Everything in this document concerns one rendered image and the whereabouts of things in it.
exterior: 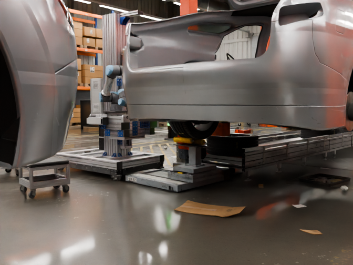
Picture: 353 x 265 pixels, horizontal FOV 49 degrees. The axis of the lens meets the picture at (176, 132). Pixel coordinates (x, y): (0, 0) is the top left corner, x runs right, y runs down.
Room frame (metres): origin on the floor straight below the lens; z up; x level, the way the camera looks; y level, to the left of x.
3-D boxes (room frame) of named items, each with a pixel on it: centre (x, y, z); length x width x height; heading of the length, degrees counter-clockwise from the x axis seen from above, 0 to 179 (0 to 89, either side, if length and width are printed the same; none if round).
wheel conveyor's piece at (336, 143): (6.94, -2.51, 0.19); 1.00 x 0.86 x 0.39; 137
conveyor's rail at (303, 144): (5.39, -1.62, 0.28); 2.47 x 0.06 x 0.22; 137
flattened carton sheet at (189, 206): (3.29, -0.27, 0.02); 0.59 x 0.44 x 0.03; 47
